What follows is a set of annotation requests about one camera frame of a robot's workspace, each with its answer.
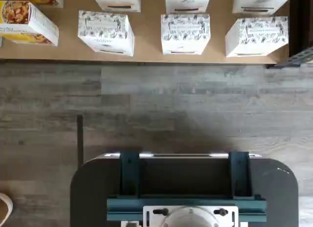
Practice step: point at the dark grey robot base cart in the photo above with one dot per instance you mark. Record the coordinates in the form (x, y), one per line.
(93, 188)

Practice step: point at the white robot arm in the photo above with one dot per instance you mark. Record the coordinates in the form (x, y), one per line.
(190, 219)

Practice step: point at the white cartons group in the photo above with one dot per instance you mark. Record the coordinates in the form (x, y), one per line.
(146, 41)

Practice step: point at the brown shoe white sole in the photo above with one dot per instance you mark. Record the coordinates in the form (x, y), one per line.
(9, 202)

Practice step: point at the teal metal base frame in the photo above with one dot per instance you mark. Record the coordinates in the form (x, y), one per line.
(129, 175)

